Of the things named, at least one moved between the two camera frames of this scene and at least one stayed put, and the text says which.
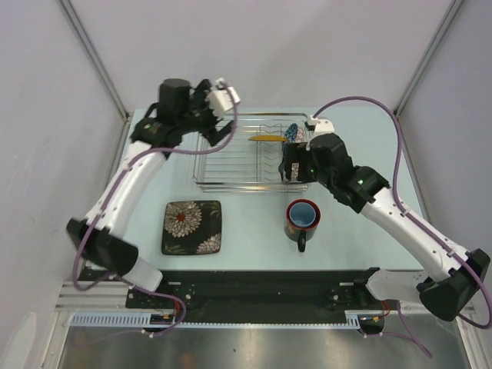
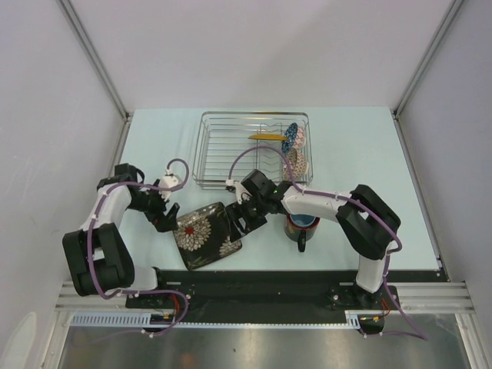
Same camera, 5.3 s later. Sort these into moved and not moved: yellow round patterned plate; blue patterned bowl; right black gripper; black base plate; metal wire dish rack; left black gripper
Moved: left black gripper; right black gripper
Not moved: metal wire dish rack; blue patterned bowl; yellow round patterned plate; black base plate
